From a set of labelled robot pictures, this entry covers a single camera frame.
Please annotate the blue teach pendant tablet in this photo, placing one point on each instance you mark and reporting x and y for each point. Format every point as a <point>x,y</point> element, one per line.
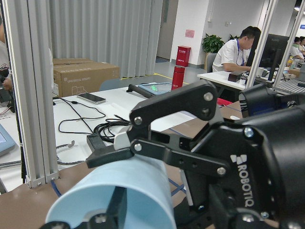
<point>149,90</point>

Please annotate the light blue cup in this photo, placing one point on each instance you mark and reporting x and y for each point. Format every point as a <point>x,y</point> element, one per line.
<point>136,191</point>

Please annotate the red thermos bottle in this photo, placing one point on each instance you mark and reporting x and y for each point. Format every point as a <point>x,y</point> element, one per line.
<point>178,76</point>

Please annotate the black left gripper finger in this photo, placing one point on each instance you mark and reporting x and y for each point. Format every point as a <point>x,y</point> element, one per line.
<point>113,217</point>

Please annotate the black smartphone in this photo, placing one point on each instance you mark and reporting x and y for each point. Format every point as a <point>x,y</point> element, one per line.
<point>91,98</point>

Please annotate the seated man white shirt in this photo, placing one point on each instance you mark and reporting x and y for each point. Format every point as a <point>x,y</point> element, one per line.
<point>232,55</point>

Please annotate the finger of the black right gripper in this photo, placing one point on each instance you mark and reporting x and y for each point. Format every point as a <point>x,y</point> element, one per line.
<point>182,159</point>
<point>199,99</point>

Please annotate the black power adapter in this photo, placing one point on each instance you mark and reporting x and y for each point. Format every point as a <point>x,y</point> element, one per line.
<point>95,142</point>

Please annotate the green potted plant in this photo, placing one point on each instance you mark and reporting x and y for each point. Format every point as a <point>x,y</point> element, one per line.
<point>212,43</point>

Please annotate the cardboard box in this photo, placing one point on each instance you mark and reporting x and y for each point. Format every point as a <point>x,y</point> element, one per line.
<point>73,76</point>

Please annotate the aluminium frame post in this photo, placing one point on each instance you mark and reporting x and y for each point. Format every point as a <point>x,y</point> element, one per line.
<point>26,27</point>

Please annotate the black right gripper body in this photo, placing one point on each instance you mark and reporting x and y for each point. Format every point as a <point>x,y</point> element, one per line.
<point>266,154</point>

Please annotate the red fire extinguisher box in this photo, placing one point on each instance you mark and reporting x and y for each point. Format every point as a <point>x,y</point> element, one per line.
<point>183,54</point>

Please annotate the black computer monitor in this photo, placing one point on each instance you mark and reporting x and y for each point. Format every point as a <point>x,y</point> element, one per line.
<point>272,55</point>

